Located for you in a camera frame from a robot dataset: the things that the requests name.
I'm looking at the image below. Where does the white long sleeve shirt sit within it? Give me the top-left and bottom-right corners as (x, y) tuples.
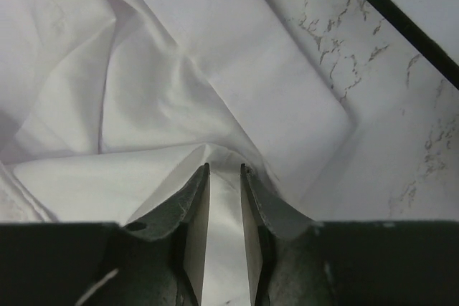
(1, 0), (352, 305)

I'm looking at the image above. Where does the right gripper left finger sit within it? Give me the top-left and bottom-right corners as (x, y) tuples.
(1, 164), (210, 305)

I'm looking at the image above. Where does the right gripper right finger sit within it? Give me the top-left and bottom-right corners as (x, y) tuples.
(240, 166), (458, 305)

